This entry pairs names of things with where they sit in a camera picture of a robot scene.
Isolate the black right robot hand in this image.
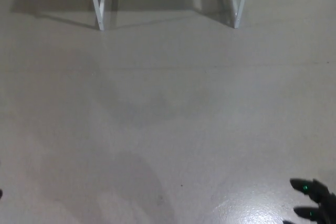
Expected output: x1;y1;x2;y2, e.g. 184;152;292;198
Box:
282;178;336;224

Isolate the white metal table leg frame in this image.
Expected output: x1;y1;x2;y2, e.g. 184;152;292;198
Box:
86;0;110;31
226;0;251;29

